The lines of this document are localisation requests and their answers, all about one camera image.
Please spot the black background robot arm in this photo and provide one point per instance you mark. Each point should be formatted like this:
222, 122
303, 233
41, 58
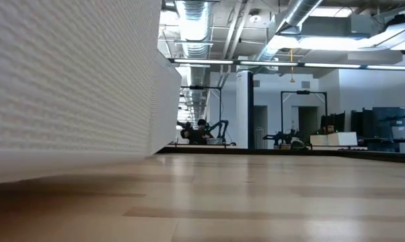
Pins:
280, 137
396, 118
222, 123

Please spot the person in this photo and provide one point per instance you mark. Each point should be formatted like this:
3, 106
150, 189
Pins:
197, 136

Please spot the white pillar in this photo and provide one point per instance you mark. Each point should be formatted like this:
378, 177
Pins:
244, 111

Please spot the long strip light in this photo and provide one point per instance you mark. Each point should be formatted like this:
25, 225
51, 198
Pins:
268, 63
391, 67
202, 62
332, 65

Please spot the small domed object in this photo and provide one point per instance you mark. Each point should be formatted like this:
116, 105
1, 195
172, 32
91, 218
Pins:
299, 145

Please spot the black monitors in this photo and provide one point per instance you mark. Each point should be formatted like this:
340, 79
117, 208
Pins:
333, 122

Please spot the large white box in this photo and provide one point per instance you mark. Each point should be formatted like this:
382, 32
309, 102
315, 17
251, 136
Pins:
342, 138

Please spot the dark cabinets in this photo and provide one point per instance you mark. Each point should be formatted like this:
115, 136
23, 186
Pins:
387, 121

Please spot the black aluminium table frame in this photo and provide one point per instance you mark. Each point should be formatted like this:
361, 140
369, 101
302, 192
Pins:
290, 152

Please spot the silver spiral ceiling duct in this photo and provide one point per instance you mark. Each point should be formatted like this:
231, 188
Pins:
193, 20

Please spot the black background frame stand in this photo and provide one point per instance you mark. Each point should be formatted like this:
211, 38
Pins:
303, 92

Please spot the angled silver ceiling duct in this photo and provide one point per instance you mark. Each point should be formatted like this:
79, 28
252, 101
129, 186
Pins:
296, 13

